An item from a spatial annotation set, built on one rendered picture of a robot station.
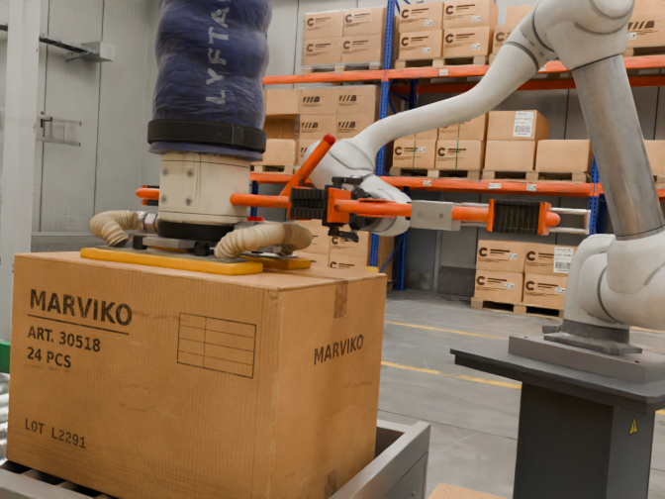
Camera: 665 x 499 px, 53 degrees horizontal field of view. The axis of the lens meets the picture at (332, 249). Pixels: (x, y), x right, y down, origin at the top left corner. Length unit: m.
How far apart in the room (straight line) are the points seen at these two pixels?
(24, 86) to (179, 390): 3.26
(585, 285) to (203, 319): 0.94
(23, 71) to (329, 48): 5.95
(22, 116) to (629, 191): 3.41
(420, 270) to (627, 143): 8.63
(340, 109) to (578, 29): 7.90
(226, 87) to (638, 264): 0.90
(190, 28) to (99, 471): 0.79
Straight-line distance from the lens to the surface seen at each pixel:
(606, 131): 1.49
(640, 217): 1.51
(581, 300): 1.67
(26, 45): 4.26
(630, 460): 1.77
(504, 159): 8.41
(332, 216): 1.14
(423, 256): 10.00
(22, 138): 4.19
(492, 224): 1.04
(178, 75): 1.25
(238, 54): 1.25
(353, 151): 1.49
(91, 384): 1.26
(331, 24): 9.63
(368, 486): 1.21
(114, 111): 12.81
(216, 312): 1.05
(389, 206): 1.10
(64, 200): 12.06
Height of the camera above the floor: 1.06
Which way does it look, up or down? 3 degrees down
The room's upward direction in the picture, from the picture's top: 4 degrees clockwise
